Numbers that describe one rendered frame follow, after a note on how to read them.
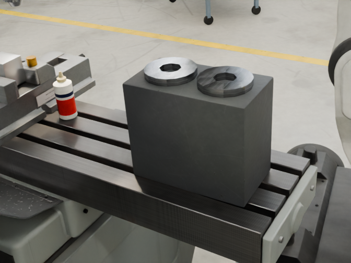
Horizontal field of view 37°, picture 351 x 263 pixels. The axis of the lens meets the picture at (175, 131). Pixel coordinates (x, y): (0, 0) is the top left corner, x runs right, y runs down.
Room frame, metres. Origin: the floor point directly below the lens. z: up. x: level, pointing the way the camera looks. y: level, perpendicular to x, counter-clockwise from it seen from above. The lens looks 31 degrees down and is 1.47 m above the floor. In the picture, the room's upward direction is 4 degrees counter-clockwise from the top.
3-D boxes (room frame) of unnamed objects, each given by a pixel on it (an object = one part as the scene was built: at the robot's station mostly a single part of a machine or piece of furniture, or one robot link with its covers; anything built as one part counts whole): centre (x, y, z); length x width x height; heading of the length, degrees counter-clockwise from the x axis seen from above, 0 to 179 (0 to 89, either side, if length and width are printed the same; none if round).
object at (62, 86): (1.02, 0.24, 0.98); 0.04 x 0.04 x 0.11
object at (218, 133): (0.77, -0.04, 1.02); 0.22 x 0.12 x 0.20; 58
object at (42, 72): (1.10, 0.33, 1.01); 0.12 x 0.06 x 0.04; 56
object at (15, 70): (1.05, 0.36, 1.03); 0.06 x 0.05 x 0.06; 56
